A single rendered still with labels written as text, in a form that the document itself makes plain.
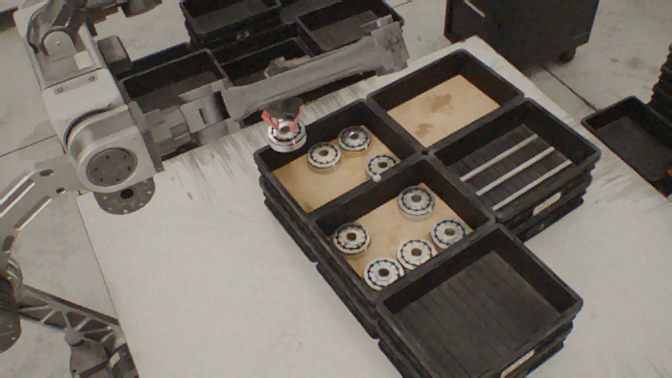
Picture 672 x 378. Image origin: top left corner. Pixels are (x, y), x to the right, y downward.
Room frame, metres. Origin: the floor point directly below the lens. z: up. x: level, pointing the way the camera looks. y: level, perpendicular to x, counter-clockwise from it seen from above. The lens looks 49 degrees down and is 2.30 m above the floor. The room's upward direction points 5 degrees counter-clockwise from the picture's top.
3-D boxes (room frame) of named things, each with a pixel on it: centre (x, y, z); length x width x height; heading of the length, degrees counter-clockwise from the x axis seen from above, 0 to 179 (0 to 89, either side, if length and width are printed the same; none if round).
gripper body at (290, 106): (1.30, 0.12, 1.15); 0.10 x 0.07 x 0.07; 67
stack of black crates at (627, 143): (1.77, -1.24, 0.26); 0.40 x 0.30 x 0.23; 24
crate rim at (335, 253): (1.04, -0.16, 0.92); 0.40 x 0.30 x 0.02; 120
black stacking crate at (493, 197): (1.24, -0.51, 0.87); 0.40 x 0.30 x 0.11; 120
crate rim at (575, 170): (1.24, -0.51, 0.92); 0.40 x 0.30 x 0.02; 120
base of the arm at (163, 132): (0.90, 0.31, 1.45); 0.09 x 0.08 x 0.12; 24
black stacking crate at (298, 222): (1.30, -0.01, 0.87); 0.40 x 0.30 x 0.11; 120
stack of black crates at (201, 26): (2.61, 0.41, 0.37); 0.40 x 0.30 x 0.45; 115
